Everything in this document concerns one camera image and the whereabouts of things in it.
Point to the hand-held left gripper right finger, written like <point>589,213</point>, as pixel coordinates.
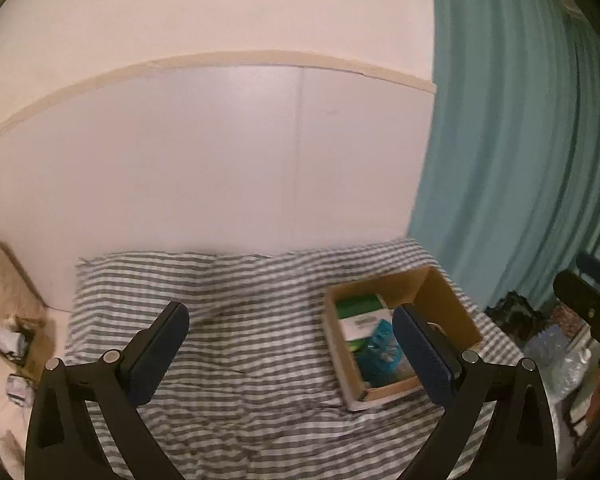
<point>422,355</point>

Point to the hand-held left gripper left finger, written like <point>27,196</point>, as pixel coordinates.
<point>160,350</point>

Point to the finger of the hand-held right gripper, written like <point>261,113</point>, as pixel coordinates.
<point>572,292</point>
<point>597,267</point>

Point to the green white carton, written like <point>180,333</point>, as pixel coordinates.
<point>362,317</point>

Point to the clear plastic bag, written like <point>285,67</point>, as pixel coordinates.
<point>555,355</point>

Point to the black bag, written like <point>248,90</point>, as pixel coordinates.
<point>512,315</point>

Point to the grey white striped blanket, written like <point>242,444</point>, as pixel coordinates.
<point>255,300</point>

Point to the small brown cardboard box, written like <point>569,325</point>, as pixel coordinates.
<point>32,345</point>

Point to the small white blue packet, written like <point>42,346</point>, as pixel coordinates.
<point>17,389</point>

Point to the white rolled cloth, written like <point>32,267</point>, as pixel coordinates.
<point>5,340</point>

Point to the teal curtain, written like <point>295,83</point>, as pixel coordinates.
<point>505,135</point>

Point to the white fluffy blanket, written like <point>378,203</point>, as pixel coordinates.
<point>0,410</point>

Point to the beige pillow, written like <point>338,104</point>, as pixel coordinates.
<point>2,280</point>

